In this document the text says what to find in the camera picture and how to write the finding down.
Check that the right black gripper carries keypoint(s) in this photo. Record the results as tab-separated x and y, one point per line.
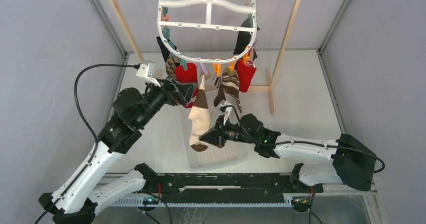
216	135

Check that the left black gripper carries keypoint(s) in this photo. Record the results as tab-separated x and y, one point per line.
182	94

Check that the brown cream striped sock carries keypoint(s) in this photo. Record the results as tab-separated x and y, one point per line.
200	117

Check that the black sock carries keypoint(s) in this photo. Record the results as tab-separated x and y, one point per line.
243	38

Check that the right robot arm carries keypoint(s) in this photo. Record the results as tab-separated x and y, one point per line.
344	160

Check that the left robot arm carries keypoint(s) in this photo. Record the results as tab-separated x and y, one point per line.
79	199

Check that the white oval clip hanger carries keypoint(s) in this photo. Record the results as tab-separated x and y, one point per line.
164	24

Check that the red sock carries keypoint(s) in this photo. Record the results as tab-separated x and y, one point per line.
186	76

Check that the white plastic laundry basket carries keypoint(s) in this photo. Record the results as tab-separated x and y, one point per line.
212	158

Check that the argyle brown sock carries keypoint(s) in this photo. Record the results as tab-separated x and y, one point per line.
171	61

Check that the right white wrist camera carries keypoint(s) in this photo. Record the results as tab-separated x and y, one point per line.
226	108

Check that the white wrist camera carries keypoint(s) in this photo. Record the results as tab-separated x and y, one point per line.
145	72
226	108

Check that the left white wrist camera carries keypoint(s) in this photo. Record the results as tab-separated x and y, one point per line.
145	72

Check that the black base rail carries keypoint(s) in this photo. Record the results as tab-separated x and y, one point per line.
239	187

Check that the white cable duct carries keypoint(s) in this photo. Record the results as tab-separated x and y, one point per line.
141	200

